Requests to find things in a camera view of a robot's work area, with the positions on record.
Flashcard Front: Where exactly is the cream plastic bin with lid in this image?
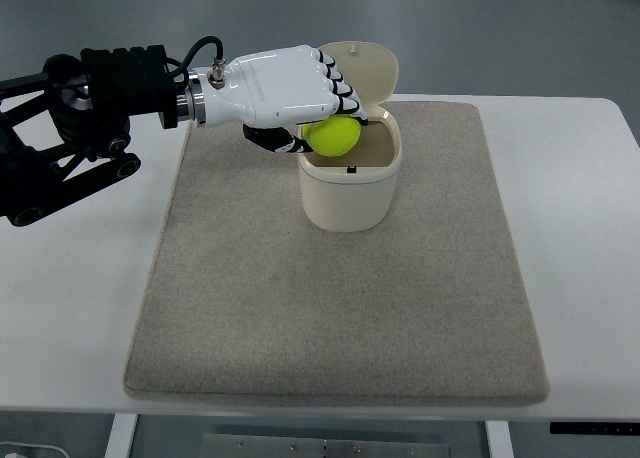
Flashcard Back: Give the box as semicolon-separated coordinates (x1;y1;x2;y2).
298;41;403;232

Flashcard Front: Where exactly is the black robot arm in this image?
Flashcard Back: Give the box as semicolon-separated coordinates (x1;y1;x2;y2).
1;45;193;227

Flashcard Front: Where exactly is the beige felt mat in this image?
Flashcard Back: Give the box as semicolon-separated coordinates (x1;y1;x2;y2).
124;102;549;405

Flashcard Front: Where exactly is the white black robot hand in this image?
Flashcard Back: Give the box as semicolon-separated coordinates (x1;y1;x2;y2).
178;45;368;154

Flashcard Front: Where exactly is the yellow tennis ball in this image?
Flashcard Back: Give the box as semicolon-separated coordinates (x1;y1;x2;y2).
302;115;362;157

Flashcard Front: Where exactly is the white table leg left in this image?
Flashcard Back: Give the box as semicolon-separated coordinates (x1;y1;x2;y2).
104;413;138;458

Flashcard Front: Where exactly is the black table control panel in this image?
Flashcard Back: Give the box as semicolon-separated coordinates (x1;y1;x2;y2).
549;421;640;436

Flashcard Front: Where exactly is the white device on floor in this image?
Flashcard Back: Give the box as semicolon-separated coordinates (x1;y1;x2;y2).
1;441;70;458

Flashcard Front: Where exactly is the white table leg right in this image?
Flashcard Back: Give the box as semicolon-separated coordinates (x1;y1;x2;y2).
485;421;514;458

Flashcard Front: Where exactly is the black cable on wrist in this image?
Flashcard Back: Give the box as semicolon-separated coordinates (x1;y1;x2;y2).
164;36;227;87

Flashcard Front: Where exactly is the white table leg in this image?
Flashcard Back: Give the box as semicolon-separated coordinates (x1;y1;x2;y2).
104;413;138;458
485;421;514;458

